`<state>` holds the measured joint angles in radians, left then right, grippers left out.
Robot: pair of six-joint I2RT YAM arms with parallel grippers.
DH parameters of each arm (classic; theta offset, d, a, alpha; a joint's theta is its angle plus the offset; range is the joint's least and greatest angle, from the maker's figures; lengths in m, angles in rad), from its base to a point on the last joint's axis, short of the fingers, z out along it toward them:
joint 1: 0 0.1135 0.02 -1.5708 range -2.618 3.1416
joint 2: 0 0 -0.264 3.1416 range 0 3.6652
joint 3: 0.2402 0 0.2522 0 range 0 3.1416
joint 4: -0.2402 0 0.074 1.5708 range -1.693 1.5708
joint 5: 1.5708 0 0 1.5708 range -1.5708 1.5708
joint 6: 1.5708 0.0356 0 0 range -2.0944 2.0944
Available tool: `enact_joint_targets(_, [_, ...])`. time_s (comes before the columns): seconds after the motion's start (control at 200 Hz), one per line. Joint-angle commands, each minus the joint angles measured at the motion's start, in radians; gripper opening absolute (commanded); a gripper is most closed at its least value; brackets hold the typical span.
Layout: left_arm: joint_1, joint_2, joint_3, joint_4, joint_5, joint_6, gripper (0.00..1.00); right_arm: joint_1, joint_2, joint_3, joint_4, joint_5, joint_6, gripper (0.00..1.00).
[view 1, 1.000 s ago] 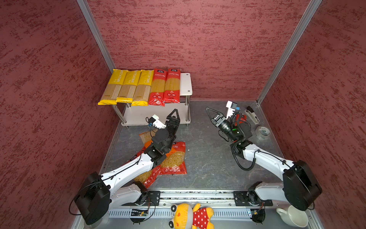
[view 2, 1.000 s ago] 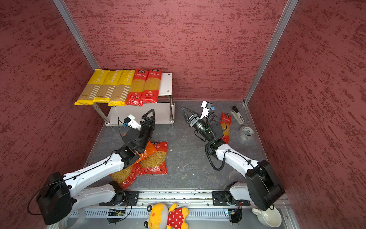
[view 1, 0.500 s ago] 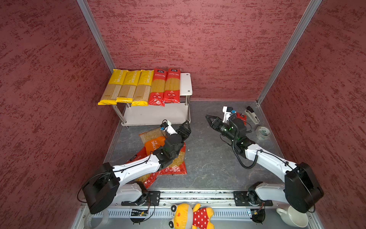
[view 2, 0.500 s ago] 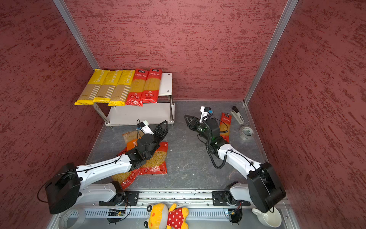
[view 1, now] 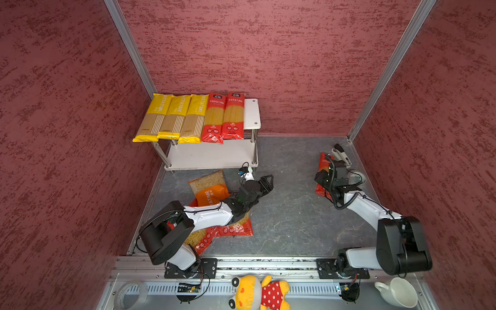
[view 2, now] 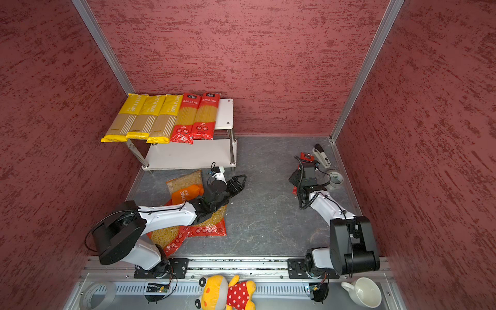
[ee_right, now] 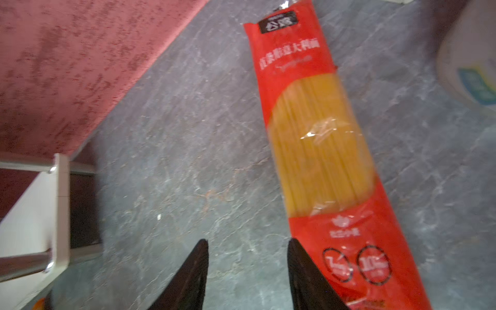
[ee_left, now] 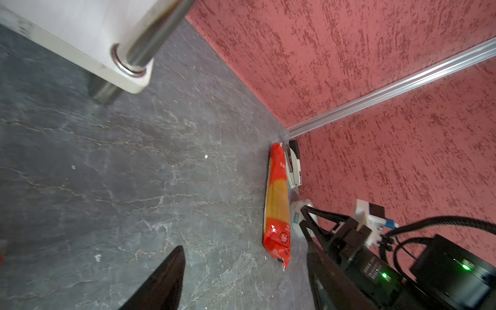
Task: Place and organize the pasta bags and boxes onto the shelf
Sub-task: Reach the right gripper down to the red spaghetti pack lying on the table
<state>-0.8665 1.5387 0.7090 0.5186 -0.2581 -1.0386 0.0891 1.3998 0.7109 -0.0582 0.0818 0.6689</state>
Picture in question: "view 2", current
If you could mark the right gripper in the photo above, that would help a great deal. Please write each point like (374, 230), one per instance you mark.
(294, 176)

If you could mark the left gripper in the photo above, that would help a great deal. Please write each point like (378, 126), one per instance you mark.
(240, 186)

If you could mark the red spaghetti pack large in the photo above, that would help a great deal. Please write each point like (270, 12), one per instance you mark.
(182, 131)

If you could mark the yellow spaghetti pack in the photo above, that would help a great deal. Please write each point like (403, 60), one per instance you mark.
(121, 125)
(163, 126)
(141, 128)

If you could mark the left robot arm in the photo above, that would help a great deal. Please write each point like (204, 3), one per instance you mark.
(118, 237)

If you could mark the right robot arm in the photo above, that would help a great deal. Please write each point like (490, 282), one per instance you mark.
(352, 246)

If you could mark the orange pasta bag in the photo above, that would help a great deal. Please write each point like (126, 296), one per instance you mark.
(186, 188)

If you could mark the white two-tier shelf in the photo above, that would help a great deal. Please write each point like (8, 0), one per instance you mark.
(201, 154)

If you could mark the red macaroni bag right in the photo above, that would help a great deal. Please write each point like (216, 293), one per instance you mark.
(214, 226)

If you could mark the red macaroni bag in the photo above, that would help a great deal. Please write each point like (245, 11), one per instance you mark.
(214, 226)
(170, 239)

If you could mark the white black stapler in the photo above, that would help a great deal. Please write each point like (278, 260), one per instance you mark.
(321, 157)

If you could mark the grey tape roll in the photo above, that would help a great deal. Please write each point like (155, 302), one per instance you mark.
(335, 179)

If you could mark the red macaroni bag left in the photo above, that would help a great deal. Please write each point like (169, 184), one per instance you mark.
(170, 239)

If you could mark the yellow plush toy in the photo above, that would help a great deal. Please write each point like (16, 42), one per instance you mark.
(218, 293)

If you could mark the white ceramic cup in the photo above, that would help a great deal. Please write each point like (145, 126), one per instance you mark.
(364, 292)

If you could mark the clear tape roll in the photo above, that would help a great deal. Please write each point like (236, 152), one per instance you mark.
(106, 290)

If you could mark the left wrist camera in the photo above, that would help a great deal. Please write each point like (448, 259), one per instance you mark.
(217, 173)

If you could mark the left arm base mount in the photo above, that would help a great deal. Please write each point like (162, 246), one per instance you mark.
(174, 268)

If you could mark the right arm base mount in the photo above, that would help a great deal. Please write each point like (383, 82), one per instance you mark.
(300, 268)

